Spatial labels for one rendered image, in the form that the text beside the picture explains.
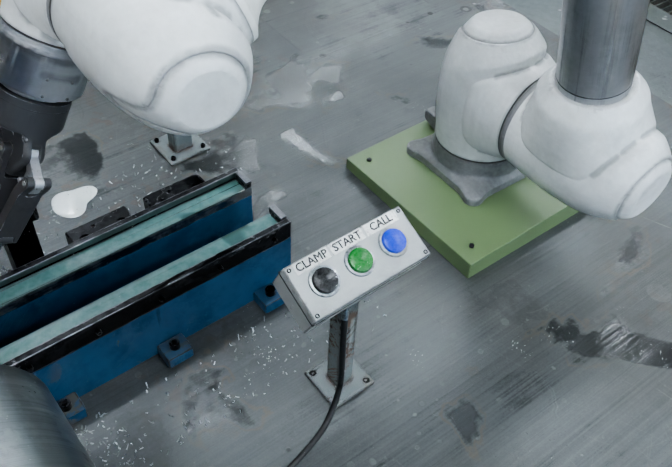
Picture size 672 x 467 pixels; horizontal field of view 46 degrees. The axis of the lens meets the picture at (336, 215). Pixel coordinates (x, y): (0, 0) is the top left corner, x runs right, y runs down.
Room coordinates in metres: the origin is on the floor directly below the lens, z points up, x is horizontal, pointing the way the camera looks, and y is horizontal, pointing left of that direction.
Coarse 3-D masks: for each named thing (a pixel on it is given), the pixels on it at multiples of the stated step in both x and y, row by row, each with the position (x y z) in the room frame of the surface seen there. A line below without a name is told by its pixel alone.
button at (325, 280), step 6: (318, 270) 0.56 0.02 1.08; (324, 270) 0.56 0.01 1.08; (330, 270) 0.56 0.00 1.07; (312, 276) 0.55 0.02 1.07; (318, 276) 0.55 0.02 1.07; (324, 276) 0.56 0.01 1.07; (330, 276) 0.56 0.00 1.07; (336, 276) 0.56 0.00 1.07; (312, 282) 0.55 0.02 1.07; (318, 282) 0.55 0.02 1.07; (324, 282) 0.55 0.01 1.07; (330, 282) 0.55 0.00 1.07; (336, 282) 0.55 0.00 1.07; (318, 288) 0.54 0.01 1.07; (324, 288) 0.54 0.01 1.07; (330, 288) 0.54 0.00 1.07
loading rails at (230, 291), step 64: (192, 192) 0.83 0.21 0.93; (64, 256) 0.70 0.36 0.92; (128, 256) 0.72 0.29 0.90; (192, 256) 0.71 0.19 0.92; (256, 256) 0.74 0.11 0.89; (0, 320) 0.60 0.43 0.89; (64, 320) 0.59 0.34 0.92; (128, 320) 0.61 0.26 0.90; (192, 320) 0.67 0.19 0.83; (64, 384) 0.55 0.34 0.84
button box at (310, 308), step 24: (384, 216) 0.65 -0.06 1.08; (336, 240) 0.60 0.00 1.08; (360, 240) 0.61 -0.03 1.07; (408, 240) 0.63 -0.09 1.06; (312, 264) 0.57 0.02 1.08; (336, 264) 0.58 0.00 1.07; (384, 264) 0.59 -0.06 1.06; (408, 264) 0.60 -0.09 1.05; (288, 288) 0.55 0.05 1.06; (312, 288) 0.54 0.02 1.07; (336, 288) 0.55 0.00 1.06; (360, 288) 0.56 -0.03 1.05; (312, 312) 0.52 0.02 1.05; (336, 312) 0.53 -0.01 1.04
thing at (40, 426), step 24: (0, 384) 0.37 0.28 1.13; (24, 384) 0.38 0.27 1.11; (0, 408) 0.34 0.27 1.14; (24, 408) 0.35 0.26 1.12; (48, 408) 0.37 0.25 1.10; (0, 432) 0.31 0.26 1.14; (24, 432) 0.32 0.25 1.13; (48, 432) 0.33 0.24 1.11; (72, 432) 0.36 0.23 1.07; (0, 456) 0.29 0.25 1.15; (24, 456) 0.30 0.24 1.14; (48, 456) 0.30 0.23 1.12; (72, 456) 0.32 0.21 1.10
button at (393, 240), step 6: (384, 234) 0.62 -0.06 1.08; (390, 234) 0.62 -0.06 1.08; (396, 234) 0.62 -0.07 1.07; (402, 234) 0.63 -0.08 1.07; (384, 240) 0.61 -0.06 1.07; (390, 240) 0.61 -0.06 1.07; (396, 240) 0.62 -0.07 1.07; (402, 240) 0.62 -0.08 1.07; (384, 246) 0.61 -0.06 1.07; (390, 246) 0.61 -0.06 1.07; (396, 246) 0.61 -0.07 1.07; (402, 246) 0.61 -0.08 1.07; (396, 252) 0.60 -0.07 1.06
